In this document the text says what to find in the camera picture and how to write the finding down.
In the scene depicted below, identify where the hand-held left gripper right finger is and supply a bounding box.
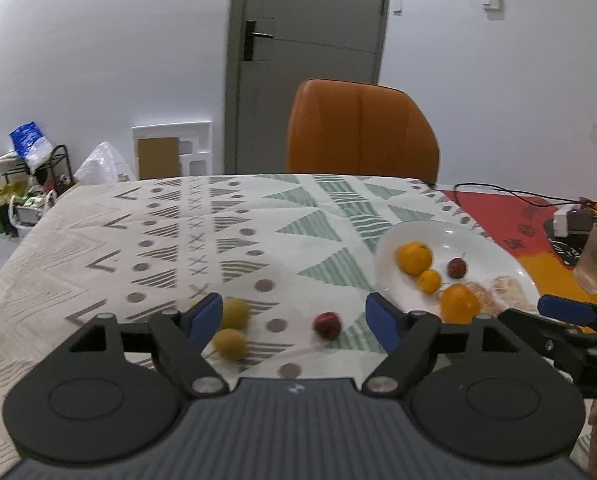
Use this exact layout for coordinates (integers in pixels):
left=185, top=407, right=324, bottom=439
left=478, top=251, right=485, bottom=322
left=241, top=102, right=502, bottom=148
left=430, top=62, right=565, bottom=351
left=362, top=292, right=519, bottom=400

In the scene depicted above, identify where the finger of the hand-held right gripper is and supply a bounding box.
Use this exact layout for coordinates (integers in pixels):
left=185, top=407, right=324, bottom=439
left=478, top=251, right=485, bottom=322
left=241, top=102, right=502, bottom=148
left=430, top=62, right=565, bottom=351
left=498, top=307, right=596, bottom=376
left=537, top=294, right=597, bottom=333

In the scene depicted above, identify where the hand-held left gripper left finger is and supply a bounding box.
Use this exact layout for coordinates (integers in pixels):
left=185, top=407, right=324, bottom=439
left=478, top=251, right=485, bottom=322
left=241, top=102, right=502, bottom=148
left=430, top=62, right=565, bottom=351
left=63, top=292, right=229, bottom=400

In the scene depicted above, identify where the green kiwi fruit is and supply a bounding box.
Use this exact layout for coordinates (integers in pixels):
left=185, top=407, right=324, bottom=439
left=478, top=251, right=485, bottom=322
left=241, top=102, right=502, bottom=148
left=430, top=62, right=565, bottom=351
left=221, top=297, right=252, bottom=332
left=212, top=329, right=249, bottom=361

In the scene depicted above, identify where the peeled mandarin piece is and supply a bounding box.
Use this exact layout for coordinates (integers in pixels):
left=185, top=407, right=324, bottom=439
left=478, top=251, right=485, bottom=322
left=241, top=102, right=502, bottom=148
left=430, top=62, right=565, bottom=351
left=465, top=282, right=494, bottom=311
left=491, top=276, right=529, bottom=311

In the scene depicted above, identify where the large orange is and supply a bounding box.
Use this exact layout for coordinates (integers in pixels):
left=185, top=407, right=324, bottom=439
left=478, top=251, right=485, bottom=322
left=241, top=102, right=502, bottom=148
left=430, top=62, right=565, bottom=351
left=397, top=241, right=433, bottom=276
left=439, top=284, right=481, bottom=323

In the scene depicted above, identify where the white plate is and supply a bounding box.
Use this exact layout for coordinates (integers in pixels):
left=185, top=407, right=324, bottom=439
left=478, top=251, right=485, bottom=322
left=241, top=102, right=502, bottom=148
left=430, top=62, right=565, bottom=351
left=373, top=220, right=543, bottom=321

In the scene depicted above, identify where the white charger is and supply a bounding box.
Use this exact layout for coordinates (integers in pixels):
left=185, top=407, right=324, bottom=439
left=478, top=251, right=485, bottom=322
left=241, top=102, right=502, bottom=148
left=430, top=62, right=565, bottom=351
left=553, top=204, right=594, bottom=238

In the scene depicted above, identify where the red orange table mat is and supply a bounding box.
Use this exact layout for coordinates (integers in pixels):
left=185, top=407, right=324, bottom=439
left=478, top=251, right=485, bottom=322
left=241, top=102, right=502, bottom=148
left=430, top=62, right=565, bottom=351
left=438, top=187, right=597, bottom=291

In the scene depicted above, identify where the brown cardboard sheet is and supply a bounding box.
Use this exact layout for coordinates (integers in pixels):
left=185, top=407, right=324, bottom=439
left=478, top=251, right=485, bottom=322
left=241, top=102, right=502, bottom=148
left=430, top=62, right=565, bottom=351
left=137, top=136, right=179, bottom=178

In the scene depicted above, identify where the white foam packaging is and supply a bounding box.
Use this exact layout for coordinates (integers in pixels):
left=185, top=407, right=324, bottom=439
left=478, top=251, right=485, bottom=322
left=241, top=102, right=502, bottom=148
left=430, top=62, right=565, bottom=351
left=131, top=120, right=213, bottom=181

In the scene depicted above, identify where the clear plastic bag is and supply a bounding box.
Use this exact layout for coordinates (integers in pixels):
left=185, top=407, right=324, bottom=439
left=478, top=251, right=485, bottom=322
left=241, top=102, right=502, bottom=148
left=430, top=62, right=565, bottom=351
left=73, top=141, right=134, bottom=186

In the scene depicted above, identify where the orange chair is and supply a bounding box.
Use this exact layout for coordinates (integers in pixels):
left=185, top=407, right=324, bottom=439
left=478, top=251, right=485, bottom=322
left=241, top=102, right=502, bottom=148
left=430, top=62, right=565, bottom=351
left=286, top=78, right=440, bottom=184

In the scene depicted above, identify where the white plastic bag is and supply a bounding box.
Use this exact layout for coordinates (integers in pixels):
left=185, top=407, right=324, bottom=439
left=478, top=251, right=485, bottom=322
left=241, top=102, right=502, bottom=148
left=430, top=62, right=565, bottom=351
left=8, top=192, right=56, bottom=238

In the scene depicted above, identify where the black metal rack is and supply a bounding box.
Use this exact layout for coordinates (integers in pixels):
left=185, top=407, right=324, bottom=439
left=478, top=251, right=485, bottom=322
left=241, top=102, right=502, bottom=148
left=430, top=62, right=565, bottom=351
left=0, top=145, right=72, bottom=201

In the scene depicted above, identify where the blue and white bag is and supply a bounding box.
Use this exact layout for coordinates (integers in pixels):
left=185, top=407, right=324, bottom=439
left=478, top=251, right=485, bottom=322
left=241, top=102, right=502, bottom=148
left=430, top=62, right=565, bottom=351
left=9, top=121, right=54, bottom=171

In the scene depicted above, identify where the grey door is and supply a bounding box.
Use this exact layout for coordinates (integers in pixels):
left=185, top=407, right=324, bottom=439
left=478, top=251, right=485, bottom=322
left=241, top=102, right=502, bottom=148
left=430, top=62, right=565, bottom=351
left=223, top=0, right=394, bottom=176

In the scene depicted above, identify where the black door lock handle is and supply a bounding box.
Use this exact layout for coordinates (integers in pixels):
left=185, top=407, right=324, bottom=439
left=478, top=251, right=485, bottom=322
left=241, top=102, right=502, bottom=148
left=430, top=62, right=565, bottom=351
left=243, top=20, right=274, bottom=63

